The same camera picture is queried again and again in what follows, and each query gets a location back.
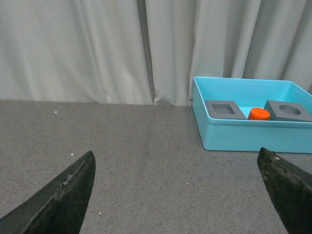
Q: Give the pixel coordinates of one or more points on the gray cube with square hole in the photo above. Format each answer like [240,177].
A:
[224,109]

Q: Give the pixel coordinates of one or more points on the orange cylinder part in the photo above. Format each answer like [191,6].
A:
[257,113]

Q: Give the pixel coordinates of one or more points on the gray cube with round hole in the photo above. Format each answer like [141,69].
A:
[287,111]

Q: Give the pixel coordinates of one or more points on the light blue plastic box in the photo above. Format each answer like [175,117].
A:
[251,135]

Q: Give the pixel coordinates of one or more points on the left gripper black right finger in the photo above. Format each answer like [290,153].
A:
[290,190]

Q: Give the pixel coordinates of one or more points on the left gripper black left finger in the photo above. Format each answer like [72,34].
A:
[57,208]

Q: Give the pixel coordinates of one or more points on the white pleated curtain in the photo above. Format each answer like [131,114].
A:
[148,51]

